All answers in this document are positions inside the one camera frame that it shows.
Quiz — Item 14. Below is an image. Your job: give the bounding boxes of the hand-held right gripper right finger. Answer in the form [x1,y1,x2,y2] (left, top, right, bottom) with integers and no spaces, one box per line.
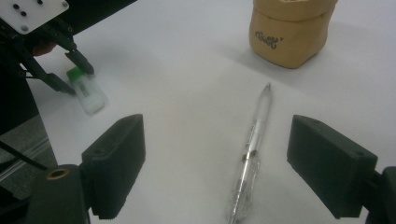
[286,114,379,220]

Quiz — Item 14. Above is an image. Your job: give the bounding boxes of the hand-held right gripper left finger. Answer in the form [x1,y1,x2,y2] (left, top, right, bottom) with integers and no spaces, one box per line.
[81,113,147,220]

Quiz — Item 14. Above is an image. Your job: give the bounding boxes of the glue stick with green cap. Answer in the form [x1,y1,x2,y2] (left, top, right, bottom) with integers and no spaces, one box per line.
[65,65,110,116]

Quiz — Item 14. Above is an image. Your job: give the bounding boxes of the clear silver pen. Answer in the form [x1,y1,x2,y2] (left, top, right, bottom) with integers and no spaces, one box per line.
[225,82,274,224]

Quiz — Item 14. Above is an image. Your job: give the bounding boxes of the tan pen holder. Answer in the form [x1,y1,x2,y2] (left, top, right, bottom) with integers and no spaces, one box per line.
[247,0,339,70]

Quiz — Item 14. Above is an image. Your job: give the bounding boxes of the white table board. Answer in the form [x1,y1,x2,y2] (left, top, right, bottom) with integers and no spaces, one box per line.
[26,0,396,224]

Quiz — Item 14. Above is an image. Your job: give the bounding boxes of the aluminium floor rail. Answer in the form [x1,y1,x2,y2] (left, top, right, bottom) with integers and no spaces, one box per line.
[0,136,52,185]

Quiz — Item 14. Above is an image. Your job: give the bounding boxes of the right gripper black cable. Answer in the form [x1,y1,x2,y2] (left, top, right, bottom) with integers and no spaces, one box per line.
[0,139,50,172]

